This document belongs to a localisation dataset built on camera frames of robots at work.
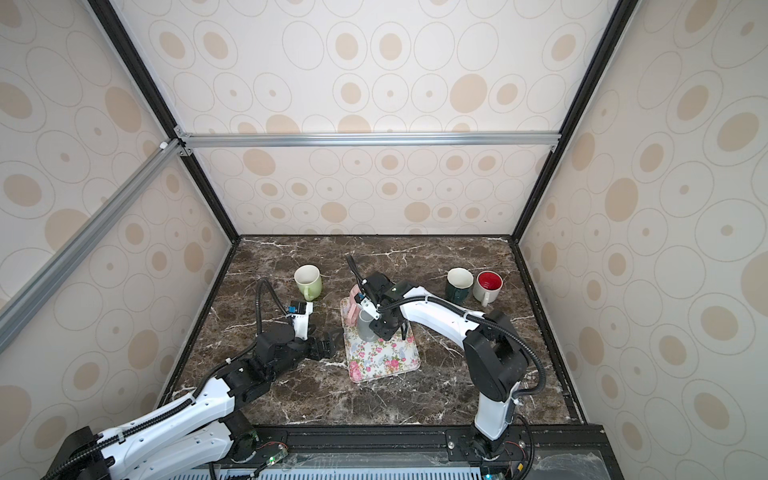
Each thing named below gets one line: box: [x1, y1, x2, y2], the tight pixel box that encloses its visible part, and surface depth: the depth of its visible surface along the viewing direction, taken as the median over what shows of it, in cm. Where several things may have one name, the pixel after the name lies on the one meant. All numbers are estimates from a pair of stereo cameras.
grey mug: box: [357, 309, 379, 342], surface depth 88 cm
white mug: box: [473, 270, 503, 307], surface depth 99 cm
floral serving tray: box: [340, 296, 421, 383], surface depth 89 cm
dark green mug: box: [445, 267, 474, 304], surface depth 97 cm
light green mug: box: [294, 264, 323, 301], surface depth 99 cm
